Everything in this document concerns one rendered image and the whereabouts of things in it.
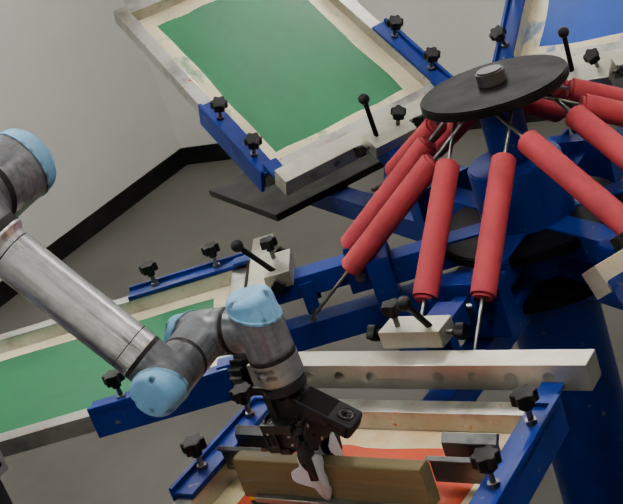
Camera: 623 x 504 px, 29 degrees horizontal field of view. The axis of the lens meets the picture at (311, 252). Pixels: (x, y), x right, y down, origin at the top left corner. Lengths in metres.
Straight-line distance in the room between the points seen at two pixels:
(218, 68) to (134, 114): 3.97
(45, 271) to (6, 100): 4.87
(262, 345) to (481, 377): 0.44
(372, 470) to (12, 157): 0.72
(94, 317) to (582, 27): 1.87
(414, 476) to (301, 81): 1.67
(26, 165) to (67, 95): 5.05
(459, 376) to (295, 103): 1.32
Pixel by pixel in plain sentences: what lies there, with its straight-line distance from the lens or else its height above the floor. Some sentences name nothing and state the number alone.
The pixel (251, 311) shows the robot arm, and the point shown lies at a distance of 1.80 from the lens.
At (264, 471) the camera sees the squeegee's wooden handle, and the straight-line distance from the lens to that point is 2.01.
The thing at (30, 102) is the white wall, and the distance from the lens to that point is 6.74.
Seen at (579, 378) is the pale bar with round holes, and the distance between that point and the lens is 2.02.
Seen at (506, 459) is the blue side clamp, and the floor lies 1.00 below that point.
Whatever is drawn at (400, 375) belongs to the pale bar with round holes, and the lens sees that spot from 2.16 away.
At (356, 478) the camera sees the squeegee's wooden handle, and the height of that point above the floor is 1.03.
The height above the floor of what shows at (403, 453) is 0.95.
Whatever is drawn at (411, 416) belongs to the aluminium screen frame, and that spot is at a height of 0.98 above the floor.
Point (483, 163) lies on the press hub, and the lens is 2.62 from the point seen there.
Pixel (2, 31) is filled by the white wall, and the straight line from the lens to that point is 6.69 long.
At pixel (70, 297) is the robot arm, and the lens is 1.78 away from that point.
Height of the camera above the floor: 2.04
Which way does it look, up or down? 21 degrees down
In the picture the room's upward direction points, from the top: 19 degrees counter-clockwise
